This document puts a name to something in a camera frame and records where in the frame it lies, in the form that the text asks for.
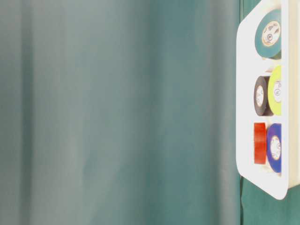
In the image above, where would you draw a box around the black tape roll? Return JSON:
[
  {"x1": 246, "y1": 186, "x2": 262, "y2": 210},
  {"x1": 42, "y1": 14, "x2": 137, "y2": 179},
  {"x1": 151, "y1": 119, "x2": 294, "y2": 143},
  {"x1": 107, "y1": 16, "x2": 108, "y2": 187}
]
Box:
[{"x1": 254, "y1": 76, "x2": 273, "y2": 116}]

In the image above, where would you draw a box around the red tape roll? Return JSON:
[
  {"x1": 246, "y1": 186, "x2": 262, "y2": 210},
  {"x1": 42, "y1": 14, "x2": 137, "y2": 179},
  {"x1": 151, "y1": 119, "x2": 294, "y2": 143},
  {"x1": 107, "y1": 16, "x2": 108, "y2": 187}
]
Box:
[{"x1": 254, "y1": 123, "x2": 267, "y2": 165}]

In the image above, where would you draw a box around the yellow tape roll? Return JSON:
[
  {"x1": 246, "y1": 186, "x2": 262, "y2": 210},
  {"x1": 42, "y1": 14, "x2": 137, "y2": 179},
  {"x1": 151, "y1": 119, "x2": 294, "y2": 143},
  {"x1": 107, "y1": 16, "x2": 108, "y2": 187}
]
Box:
[{"x1": 268, "y1": 66, "x2": 282, "y2": 115}]

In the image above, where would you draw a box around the blue tape roll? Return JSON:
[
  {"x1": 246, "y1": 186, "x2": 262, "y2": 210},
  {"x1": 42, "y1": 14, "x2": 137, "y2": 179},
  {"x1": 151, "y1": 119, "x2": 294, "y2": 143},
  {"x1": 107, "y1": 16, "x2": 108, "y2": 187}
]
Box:
[{"x1": 267, "y1": 123, "x2": 282, "y2": 173}]

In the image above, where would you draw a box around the teal tape roll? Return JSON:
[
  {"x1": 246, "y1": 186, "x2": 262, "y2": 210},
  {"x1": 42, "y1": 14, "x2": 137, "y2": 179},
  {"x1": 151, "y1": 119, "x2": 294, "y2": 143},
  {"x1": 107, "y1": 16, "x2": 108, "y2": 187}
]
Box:
[{"x1": 255, "y1": 9, "x2": 282, "y2": 60}]

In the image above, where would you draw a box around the white plastic tray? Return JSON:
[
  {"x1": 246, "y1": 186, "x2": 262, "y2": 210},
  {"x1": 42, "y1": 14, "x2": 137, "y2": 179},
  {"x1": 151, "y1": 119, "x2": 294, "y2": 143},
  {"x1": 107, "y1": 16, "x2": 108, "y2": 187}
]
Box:
[{"x1": 236, "y1": 0, "x2": 300, "y2": 200}]

